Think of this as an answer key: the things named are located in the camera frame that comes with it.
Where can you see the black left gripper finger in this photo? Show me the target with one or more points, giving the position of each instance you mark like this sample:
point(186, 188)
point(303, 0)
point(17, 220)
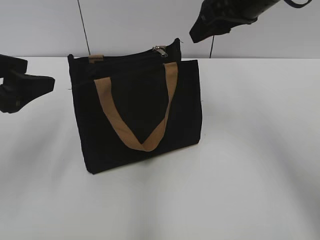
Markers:
point(9, 63)
point(17, 90)

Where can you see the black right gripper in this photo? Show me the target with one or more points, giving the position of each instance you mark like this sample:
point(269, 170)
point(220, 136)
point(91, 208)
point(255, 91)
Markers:
point(216, 16)

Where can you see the black tote bag tan handles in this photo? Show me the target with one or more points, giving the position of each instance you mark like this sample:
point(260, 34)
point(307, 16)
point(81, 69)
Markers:
point(134, 107)

